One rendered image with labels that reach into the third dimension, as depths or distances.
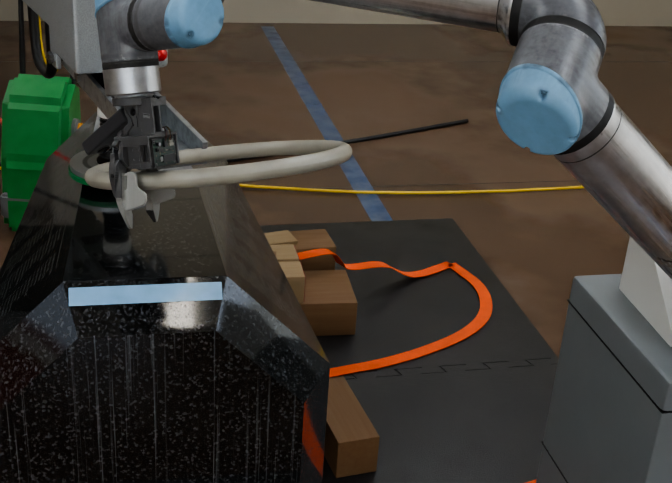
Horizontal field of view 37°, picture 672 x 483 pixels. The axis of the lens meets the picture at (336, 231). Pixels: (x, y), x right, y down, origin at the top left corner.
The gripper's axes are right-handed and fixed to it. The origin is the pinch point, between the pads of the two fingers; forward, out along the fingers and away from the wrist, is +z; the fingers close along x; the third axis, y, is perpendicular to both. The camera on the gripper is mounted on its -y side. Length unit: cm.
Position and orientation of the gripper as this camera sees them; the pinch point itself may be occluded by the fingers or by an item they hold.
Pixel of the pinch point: (139, 217)
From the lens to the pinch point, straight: 170.3
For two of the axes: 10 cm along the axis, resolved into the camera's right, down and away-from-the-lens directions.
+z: 0.8, 9.8, 1.7
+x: 5.2, -1.9, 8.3
